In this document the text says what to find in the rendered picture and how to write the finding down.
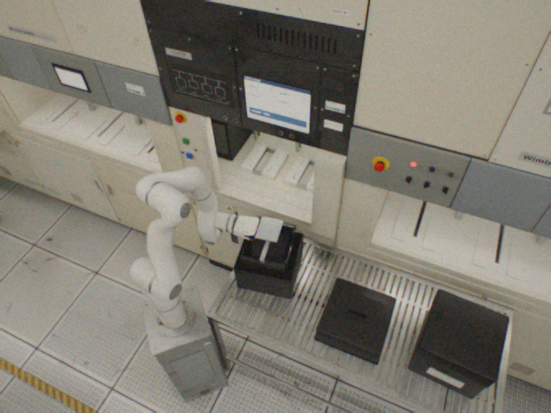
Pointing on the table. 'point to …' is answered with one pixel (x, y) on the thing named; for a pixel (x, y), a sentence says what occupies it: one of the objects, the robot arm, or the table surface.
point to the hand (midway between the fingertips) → (268, 231)
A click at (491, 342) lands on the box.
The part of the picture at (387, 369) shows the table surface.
